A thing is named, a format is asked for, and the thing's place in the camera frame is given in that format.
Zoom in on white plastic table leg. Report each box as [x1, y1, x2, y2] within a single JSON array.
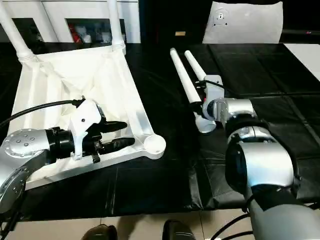
[[107, 0, 127, 53], [0, 0, 37, 63], [184, 49, 210, 85], [169, 47, 217, 134]]

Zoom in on small bottles on shelf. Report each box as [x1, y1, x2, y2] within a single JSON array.
[[66, 19, 114, 44]]

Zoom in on white plastic table top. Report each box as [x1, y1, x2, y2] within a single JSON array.
[[9, 43, 167, 191]]

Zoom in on black work mat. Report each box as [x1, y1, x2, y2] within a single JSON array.
[[0, 41, 320, 222]]

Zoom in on white flat sheet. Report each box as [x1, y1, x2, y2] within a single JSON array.
[[283, 42, 320, 82]]

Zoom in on dark right robot foot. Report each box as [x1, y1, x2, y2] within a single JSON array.
[[162, 218, 199, 240]]

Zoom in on white plastic bag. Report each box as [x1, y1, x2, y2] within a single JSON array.
[[202, 0, 285, 45]]

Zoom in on black cabinet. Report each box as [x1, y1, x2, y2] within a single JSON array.
[[140, 0, 213, 45]]

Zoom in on dark robot foot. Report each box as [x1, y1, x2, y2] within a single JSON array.
[[79, 223, 119, 240], [162, 218, 199, 240]]

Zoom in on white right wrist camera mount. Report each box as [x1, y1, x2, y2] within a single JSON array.
[[201, 74, 225, 121]]

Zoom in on white cabinet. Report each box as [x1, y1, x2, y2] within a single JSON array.
[[0, 0, 142, 45]]

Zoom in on dark left robot foot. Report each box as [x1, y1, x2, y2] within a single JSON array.
[[79, 223, 119, 240]]

